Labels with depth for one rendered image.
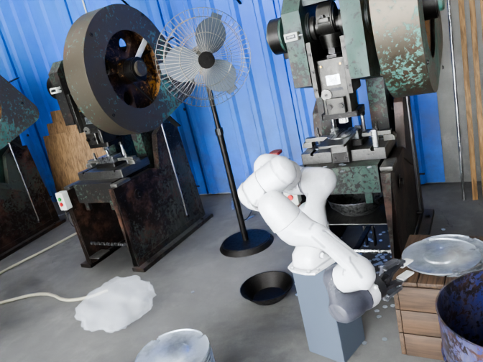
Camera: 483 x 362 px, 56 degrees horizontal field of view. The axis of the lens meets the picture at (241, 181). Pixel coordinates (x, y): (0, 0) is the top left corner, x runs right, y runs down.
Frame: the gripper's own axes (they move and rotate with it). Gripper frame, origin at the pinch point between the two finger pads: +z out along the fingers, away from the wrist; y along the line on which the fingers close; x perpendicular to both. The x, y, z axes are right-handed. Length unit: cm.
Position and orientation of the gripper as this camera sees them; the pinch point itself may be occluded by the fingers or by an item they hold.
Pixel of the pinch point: (405, 268)
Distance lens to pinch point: 177.7
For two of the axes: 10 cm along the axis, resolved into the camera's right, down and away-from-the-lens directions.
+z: 7.7, -2.6, 5.9
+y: -1.5, -9.6, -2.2
